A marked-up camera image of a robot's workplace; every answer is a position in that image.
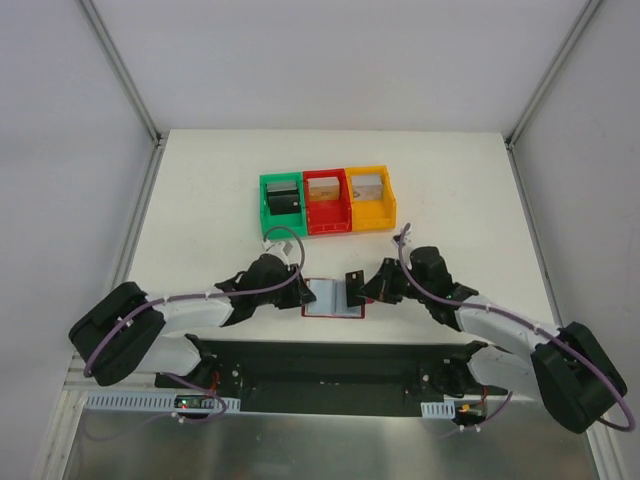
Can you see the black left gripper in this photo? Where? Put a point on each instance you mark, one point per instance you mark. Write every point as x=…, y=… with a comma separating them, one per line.
x=292, y=291

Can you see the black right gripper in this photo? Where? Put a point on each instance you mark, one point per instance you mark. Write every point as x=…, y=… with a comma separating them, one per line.
x=385, y=282

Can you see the red leather card holder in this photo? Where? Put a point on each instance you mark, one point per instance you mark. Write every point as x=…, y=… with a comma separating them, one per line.
x=331, y=301

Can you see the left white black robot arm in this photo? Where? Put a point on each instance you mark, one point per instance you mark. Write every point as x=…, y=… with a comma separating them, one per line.
x=126, y=331

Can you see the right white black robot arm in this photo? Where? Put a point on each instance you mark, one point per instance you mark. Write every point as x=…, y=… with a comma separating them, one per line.
x=564, y=368

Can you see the black cards in green bin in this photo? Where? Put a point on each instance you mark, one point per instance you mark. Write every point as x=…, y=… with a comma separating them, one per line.
x=283, y=198

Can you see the cards in yellow bin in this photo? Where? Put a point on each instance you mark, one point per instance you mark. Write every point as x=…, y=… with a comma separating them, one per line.
x=367, y=187

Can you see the wooden cards in red bin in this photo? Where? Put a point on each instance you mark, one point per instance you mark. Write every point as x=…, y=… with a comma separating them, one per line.
x=321, y=189

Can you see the green plastic bin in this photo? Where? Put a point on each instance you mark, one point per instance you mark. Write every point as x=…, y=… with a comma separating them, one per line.
x=296, y=222

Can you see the yellow plastic bin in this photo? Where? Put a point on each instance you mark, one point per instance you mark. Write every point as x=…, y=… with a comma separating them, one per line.
x=373, y=203

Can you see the red plastic bin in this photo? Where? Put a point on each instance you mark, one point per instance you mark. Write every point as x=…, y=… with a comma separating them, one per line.
x=329, y=217

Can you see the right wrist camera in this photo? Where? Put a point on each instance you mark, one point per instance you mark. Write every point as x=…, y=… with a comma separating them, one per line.
x=402, y=240

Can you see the right white cable duct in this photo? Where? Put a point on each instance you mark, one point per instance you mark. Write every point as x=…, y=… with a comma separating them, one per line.
x=445, y=410

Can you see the white cable duct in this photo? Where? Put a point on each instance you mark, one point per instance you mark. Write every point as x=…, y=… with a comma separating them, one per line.
x=445, y=410
x=159, y=403

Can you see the left white cable duct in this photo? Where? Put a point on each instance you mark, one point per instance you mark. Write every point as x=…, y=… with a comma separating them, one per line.
x=159, y=403

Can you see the aluminium frame rail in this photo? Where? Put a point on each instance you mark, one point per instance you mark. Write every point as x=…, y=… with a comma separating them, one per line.
x=238, y=368

